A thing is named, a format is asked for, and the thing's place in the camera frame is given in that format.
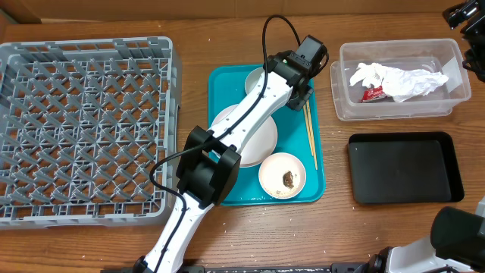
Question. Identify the wooden chopstick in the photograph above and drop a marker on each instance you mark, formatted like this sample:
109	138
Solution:
308	128
312	135

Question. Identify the brown food scrap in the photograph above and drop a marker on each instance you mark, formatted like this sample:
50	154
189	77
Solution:
288	180

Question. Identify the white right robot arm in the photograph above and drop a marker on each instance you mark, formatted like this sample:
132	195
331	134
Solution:
456	241

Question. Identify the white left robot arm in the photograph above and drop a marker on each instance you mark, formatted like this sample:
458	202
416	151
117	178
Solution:
209	164

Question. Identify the black plastic tray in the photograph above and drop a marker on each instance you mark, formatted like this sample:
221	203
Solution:
410	167

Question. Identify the large pink-white plate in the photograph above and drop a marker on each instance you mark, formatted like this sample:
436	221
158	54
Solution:
260	145

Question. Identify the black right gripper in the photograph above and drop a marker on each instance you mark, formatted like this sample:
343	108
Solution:
471	30

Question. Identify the grey round bowl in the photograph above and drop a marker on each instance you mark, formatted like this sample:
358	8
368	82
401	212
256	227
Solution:
252	79

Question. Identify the small plate with crumbs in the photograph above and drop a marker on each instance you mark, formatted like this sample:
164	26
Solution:
272	170

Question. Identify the red snack wrapper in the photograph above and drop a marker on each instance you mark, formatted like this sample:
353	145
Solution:
373	94

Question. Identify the white napkin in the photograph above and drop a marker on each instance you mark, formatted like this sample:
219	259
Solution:
402	85

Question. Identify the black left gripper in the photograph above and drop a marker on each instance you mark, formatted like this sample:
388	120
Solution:
298	101

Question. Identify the grey plastic dish rack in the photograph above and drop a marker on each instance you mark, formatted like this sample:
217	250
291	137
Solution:
83	123

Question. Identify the clear plastic bin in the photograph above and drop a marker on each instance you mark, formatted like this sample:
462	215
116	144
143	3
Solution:
432	55

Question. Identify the white tissue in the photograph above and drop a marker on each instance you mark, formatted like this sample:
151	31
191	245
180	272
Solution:
370	75

